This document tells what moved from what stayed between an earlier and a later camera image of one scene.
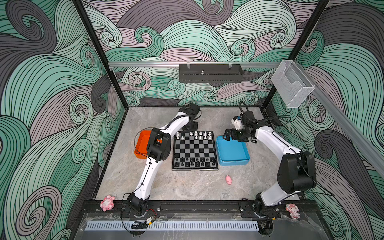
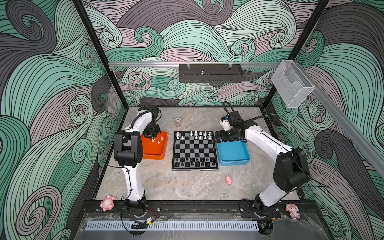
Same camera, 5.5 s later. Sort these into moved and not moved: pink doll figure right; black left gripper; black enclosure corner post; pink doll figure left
Moved: black left gripper
Not moved: pink doll figure left; black enclosure corner post; pink doll figure right
